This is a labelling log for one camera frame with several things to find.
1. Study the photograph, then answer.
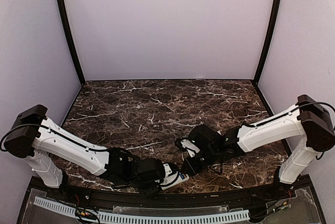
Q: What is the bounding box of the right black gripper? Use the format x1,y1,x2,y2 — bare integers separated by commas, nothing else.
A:
180,146,219,177

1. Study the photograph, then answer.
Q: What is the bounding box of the white remote control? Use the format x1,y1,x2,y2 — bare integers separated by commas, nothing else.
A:
160,173,189,191

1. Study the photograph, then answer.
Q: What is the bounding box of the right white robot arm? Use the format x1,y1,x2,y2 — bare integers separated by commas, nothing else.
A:
175,94,334,200

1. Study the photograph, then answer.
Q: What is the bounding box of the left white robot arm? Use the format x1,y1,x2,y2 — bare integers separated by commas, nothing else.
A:
1,105,172,201

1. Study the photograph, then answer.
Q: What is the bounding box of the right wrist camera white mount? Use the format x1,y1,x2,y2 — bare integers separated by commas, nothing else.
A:
174,138,200,158

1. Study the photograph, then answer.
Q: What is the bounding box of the black front rail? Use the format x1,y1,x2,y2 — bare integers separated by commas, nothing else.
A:
46,184,296,209

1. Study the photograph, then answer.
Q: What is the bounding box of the white slotted cable duct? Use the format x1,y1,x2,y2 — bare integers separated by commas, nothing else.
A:
33,196,250,223

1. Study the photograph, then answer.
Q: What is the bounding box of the small circuit board with wires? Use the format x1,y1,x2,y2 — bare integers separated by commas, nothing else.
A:
75,208,96,220

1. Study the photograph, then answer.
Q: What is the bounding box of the right black frame post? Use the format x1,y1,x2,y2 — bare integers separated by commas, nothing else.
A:
253,0,281,85

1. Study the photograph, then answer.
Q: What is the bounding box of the black frame post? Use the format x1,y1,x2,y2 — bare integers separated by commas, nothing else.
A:
57,0,86,86
253,0,281,85

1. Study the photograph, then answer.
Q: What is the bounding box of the left black frame post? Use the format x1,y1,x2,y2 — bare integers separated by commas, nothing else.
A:
57,0,86,86

